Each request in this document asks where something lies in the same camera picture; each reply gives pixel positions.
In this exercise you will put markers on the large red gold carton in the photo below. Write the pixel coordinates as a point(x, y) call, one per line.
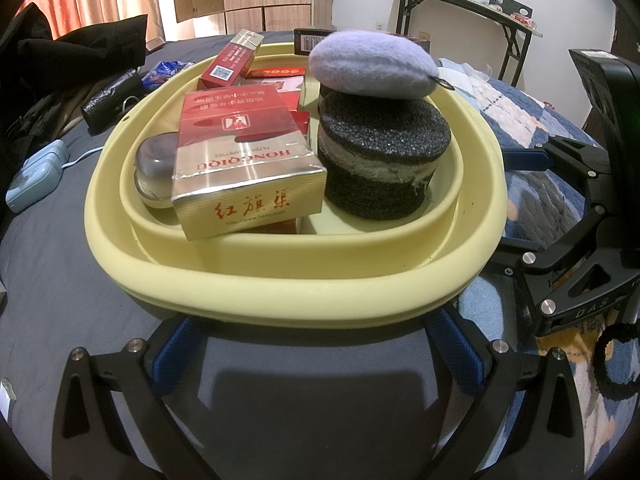
point(235, 140)

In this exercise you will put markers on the black pouch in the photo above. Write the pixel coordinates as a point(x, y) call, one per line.
point(107, 97)

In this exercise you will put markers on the black folding table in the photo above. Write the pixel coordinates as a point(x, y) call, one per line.
point(403, 15)

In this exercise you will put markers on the small brown box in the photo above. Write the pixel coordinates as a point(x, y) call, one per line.
point(155, 43)

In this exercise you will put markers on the small red packet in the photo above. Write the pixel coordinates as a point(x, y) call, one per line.
point(550, 105)

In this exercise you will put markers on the black jacket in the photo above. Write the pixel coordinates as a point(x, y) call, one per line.
point(100, 35)

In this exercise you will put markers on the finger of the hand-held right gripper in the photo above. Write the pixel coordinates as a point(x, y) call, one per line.
point(530, 160)
point(545, 260)

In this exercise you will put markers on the black round sponge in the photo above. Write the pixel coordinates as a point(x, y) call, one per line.
point(380, 130)

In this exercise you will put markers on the blue checked blanket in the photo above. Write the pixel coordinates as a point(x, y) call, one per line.
point(500, 95)

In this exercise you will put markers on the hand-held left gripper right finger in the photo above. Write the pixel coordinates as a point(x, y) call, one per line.
point(455, 355)

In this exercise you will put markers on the dark red carton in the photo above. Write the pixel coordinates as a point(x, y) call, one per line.
point(305, 40)

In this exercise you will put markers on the yellow plastic basin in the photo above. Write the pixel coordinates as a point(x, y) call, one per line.
point(300, 280)

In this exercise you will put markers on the small red carton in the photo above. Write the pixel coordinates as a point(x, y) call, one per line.
point(235, 57)

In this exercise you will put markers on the light blue device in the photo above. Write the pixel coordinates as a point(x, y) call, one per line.
point(35, 175)

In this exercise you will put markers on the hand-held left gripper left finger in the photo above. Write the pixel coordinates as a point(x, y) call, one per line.
point(172, 355)

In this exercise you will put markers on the purple felt pad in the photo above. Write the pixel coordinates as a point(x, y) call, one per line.
point(370, 60)

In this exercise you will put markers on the blue packet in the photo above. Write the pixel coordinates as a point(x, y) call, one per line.
point(162, 72)

